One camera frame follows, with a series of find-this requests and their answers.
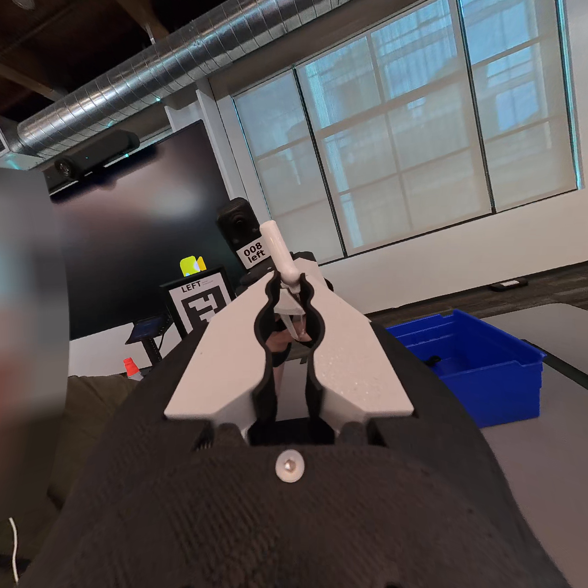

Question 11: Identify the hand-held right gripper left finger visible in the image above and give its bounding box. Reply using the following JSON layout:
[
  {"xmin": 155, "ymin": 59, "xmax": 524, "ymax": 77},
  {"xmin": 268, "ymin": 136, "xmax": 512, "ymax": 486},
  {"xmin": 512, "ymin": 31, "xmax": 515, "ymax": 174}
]
[{"xmin": 164, "ymin": 270, "xmax": 282, "ymax": 437}]

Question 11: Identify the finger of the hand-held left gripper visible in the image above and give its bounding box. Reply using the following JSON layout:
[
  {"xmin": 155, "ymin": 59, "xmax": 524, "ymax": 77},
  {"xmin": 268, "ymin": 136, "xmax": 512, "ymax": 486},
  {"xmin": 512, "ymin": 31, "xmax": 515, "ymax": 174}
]
[
  {"xmin": 275, "ymin": 288, "xmax": 298, "ymax": 319},
  {"xmin": 289, "ymin": 258, "xmax": 329, "ymax": 290}
]

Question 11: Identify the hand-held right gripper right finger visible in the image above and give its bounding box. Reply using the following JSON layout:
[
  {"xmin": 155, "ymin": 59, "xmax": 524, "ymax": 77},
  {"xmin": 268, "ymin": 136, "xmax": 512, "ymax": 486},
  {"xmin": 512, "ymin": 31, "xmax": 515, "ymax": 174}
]
[{"xmin": 300, "ymin": 273, "xmax": 418, "ymax": 436}]

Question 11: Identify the white plastic dropper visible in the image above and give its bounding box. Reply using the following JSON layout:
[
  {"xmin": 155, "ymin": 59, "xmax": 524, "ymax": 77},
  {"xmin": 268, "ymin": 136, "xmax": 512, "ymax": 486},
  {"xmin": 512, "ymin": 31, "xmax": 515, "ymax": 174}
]
[{"xmin": 259, "ymin": 220, "xmax": 313, "ymax": 343}]

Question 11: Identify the blue plastic bin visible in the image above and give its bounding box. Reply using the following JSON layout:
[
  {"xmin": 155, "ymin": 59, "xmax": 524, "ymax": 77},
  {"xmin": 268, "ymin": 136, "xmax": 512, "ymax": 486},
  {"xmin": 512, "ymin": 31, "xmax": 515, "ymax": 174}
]
[{"xmin": 386, "ymin": 309, "xmax": 547, "ymax": 429}]

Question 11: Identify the person's left hand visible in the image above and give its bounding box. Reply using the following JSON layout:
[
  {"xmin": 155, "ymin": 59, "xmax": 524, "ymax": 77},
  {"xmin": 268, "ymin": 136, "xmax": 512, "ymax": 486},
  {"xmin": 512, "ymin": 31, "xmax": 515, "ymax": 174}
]
[{"xmin": 269, "ymin": 327, "xmax": 315, "ymax": 356}]

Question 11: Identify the white marker sign board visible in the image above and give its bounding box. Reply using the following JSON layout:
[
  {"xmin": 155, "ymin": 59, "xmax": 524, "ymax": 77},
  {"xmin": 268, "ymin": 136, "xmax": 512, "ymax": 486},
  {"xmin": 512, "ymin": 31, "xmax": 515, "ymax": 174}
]
[{"xmin": 160, "ymin": 266, "xmax": 237, "ymax": 338}]

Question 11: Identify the black tablet stand pole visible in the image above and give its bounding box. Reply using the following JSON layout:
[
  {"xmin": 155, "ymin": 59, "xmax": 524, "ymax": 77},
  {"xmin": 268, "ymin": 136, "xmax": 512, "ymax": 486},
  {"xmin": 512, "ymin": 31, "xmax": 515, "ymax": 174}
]
[{"xmin": 142, "ymin": 337, "xmax": 168, "ymax": 368}]

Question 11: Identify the small tablet screen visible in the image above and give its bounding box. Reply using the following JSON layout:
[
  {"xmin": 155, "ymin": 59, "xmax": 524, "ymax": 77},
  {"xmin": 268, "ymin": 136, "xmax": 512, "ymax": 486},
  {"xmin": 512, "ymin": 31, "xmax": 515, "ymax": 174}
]
[{"xmin": 125, "ymin": 315, "xmax": 173, "ymax": 345}]

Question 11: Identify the large paned window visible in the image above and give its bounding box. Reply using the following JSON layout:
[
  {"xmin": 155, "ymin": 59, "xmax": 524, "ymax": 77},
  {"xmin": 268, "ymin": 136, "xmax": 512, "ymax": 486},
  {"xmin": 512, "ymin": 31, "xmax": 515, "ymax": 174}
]
[{"xmin": 209, "ymin": 0, "xmax": 582, "ymax": 258}]

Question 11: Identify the white air vent box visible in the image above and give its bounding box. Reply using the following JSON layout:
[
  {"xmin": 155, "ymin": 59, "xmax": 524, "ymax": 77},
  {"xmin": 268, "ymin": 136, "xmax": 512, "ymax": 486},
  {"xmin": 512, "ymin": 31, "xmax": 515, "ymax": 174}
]
[{"xmin": 0, "ymin": 117, "xmax": 24, "ymax": 159}]

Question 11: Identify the large black wall screen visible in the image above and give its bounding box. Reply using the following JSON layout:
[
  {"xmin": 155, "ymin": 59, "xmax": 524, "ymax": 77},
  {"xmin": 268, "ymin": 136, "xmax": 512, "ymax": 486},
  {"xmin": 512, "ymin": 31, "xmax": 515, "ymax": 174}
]
[{"xmin": 48, "ymin": 120, "xmax": 239, "ymax": 341}]

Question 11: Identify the black video bar camera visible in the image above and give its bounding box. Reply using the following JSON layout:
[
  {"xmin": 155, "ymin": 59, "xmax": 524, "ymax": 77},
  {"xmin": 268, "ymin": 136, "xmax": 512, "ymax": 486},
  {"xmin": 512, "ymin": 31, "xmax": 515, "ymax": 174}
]
[{"xmin": 46, "ymin": 130, "xmax": 141, "ymax": 182}]

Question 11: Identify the silver ventilation duct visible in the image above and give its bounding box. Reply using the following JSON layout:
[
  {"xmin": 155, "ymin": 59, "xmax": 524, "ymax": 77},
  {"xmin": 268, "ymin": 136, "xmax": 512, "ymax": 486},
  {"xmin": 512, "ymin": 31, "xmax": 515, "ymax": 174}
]
[{"xmin": 0, "ymin": 0, "xmax": 460, "ymax": 161}]

